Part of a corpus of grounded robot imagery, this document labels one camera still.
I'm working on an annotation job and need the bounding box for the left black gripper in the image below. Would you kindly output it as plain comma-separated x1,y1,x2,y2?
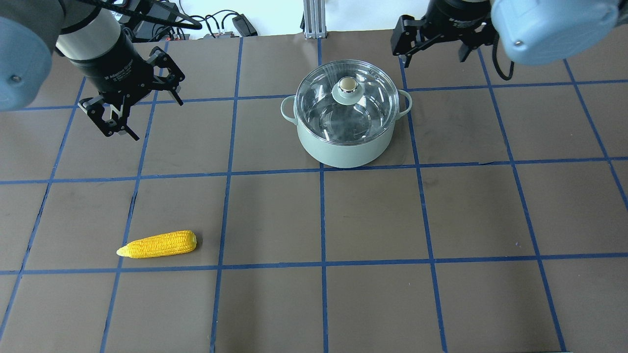
70,31,185,141

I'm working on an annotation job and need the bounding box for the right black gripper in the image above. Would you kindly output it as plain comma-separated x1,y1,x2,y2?
391,0,497,68

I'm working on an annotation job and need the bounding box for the glass pot lid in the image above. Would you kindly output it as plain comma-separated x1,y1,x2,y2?
293,59,407,147

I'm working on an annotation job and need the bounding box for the yellow corn cob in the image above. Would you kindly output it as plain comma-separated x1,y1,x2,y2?
116,230,198,259

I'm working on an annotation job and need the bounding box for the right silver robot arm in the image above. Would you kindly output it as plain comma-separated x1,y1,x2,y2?
391,0,627,70

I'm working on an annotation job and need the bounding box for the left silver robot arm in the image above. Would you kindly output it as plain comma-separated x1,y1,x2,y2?
0,0,201,140

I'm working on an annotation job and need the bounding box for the mint green cooking pot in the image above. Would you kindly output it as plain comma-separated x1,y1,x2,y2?
280,59,413,169

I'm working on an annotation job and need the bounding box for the black power adapter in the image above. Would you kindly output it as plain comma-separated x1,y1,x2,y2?
232,14,258,37

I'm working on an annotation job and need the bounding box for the brown paper table cover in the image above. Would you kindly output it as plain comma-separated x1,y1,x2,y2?
0,27,628,353

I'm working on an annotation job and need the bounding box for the aluminium frame post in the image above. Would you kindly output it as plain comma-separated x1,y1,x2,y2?
302,0,328,39

